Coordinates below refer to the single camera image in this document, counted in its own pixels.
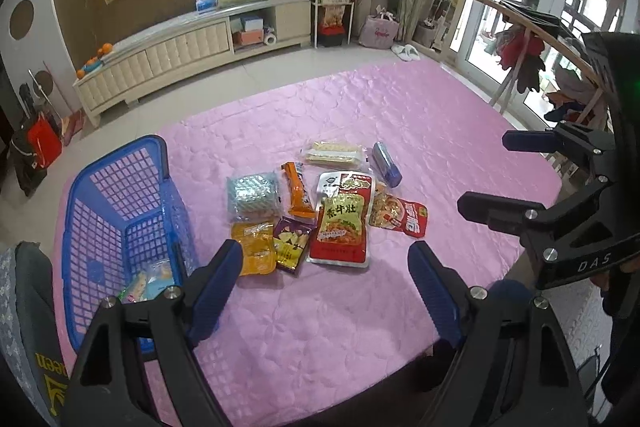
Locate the large red yellow snack packet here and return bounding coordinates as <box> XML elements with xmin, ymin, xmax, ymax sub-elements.
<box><xmin>307</xmin><ymin>189</ymin><xmax>371</xmax><ymax>268</ymax></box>

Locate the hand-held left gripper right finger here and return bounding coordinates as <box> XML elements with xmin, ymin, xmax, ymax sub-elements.
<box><xmin>407</xmin><ymin>241</ymin><xmax>591</xmax><ymax>427</ymax></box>

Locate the cream tv cabinet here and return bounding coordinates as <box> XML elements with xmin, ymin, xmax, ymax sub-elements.
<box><xmin>72</xmin><ymin>0</ymin><xmax>313</xmax><ymax>128</ymax></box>

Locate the red bag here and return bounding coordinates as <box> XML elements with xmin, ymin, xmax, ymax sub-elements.
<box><xmin>27</xmin><ymin>117</ymin><xmax>63</xmax><ymax>170</ymax></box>

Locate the pink quilted blanket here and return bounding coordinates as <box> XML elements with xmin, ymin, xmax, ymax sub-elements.
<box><xmin>52</xmin><ymin>59</ymin><xmax>563</xmax><ymax>427</ymax></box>

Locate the blue gum pack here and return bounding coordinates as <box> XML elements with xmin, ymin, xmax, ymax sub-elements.
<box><xmin>372</xmin><ymin>142</ymin><xmax>403</xmax><ymax>188</ymax></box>

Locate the red noodle snack packet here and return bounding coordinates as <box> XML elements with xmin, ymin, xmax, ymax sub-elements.
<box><xmin>368</xmin><ymin>189</ymin><xmax>429</xmax><ymax>239</ymax></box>

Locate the wooden drying rack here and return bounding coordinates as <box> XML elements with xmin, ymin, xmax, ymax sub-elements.
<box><xmin>472</xmin><ymin>0</ymin><xmax>616</xmax><ymax>168</ymax></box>

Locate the orange snack bag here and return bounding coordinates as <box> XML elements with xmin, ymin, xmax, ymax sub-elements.
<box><xmin>322</xmin><ymin>4</ymin><xmax>346</xmax><ymax>30</ymax></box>

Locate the pink flat carton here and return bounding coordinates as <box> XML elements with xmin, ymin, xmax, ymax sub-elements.
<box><xmin>60</xmin><ymin>109</ymin><xmax>88</xmax><ymax>142</ymax></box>

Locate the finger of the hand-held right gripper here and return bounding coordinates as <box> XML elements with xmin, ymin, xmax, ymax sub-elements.
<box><xmin>457</xmin><ymin>179</ymin><xmax>621</xmax><ymax>258</ymax></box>
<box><xmin>502</xmin><ymin>122</ymin><xmax>616</xmax><ymax>168</ymax></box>

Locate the purple chip packet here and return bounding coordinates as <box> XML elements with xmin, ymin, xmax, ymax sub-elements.
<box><xmin>272</xmin><ymin>216</ymin><xmax>313</xmax><ymax>275</ymax></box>

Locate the orange bar snack packet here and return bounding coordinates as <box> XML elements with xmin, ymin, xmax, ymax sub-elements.
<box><xmin>280</xmin><ymin>161</ymin><xmax>318</xmax><ymax>220</ymax></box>

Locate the clear cracker packet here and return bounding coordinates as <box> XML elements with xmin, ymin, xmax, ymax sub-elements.
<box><xmin>300</xmin><ymin>140</ymin><xmax>363</xmax><ymax>168</ymax></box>

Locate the pale green snack packet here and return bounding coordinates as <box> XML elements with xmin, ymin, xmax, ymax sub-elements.
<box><xmin>117</xmin><ymin>257</ymin><xmax>176</xmax><ymax>305</ymax></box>

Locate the blue plastic basket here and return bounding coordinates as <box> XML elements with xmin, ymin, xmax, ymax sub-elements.
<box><xmin>66</xmin><ymin>135</ymin><xmax>201</xmax><ymax>353</ymax></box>

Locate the brown round wall disc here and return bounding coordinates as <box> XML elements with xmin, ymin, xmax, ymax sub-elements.
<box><xmin>32</xmin><ymin>69</ymin><xmax>56</xmax><ymax>95</ymax></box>
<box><xmin>9</xmin><ymin>0</ymin><xmax>35</xmax><ymax>38</ymax></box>

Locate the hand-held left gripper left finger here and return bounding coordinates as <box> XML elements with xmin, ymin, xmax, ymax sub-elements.
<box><xmin>60</xmin><ymin>238</ymin><xmax>244</xmax><ymax>427</ymax></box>

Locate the white and red snack packet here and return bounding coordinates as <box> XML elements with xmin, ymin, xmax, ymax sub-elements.
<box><xmin>317</xmin><ymin>172</ymin><xmax>376</xmax><ymax>198</ymax></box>

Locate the red garment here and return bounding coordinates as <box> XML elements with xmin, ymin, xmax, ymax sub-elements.
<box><xmin>495</xmin><ymin>29</ymin><xmax>546</xmax><ymax>92</ymax></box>

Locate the black bag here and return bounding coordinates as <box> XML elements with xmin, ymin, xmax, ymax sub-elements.
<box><xmin>10</xmin><ymin>127</ymin><xmax>48</xmax><ymax>198</ymax></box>

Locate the silver teal snack packet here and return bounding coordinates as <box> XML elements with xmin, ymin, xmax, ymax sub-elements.
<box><xmin>226</xmin><ymin>171</ymin><xmax>282</xmax><ymax>223</ymax></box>

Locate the pink bag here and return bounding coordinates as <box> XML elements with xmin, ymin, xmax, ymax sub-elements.
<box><xmin>358</xmin><ymin>12</ymin><xmax>401</xmax><ymax>50</ymax></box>

